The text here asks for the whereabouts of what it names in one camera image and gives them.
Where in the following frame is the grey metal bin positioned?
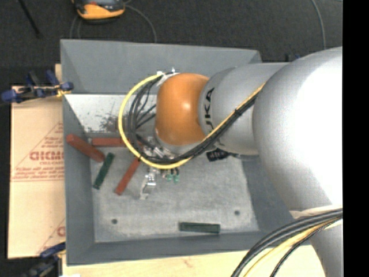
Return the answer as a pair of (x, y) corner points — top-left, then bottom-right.
(59, 39), (291, 265)

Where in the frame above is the red-brown flat block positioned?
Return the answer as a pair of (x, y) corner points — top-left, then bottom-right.
(91, 137), (127, 148)
(65, 133), (106, 163)
(114, 157), (142, 196)

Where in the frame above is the dark green flat block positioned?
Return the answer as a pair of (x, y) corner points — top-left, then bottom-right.
(178, 221), (221, 234)
(92, 152), (116, 190)

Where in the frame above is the brown cardboard board red print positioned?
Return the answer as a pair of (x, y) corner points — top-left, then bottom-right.
(6, 85), (67, 260)

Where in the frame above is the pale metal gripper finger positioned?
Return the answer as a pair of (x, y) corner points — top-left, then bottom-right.
(144, 181), (157, 200)
(139, 174), (153, 198)

